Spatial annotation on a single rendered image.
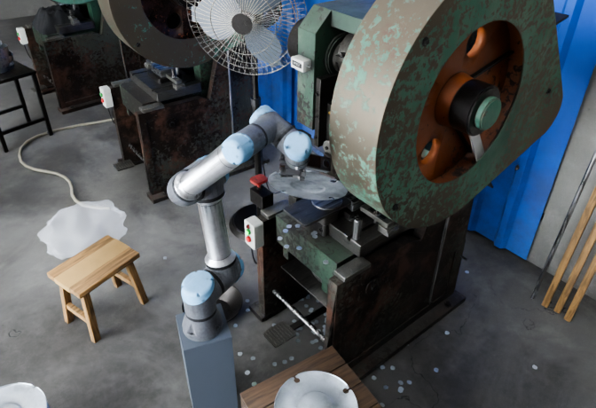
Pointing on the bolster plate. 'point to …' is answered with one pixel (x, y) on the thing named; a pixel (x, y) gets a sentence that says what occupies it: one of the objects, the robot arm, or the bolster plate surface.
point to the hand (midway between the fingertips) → (301, 172)
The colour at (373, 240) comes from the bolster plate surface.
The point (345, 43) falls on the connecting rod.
